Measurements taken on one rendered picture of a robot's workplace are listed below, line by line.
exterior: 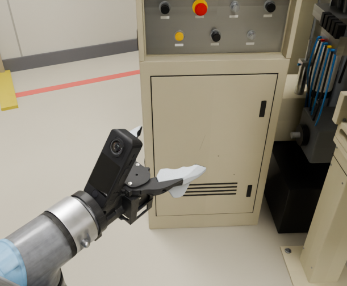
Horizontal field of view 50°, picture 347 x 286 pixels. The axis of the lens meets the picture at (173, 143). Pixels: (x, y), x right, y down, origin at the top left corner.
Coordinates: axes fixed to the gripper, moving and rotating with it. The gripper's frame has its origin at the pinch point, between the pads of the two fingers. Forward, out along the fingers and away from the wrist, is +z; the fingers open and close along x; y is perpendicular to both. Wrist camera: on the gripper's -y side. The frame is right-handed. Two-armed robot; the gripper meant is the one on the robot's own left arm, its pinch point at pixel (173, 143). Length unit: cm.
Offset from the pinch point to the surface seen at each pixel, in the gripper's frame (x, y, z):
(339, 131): 17, 21, 60
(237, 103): -23, 38, 72
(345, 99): 14, 11, 60
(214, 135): -26, 53, 67
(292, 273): 26, 103, 69
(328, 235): 29, 70, 69
